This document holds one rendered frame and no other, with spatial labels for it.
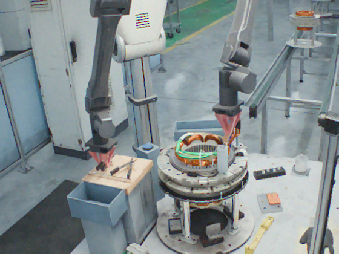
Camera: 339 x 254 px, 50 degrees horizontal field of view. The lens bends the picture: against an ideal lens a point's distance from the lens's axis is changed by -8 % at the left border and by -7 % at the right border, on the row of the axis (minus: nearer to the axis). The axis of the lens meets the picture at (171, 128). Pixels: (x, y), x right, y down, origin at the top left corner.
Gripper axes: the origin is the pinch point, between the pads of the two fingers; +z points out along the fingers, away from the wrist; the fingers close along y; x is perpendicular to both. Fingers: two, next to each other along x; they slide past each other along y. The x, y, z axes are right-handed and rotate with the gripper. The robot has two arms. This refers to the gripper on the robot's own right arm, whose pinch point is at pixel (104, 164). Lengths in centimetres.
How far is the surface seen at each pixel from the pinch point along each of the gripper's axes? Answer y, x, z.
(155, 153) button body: 8.1, 25.2, 7.0
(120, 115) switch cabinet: -128, 224, 86
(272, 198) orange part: 56, 36, 27
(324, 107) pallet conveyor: 74, 150, 27
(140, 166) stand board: 10.6, 7.1, 2.5
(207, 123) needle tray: 23, 50, 3
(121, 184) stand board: 9.8, -6.0, 2.9
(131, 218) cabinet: 12.5, -7.0, 16.1
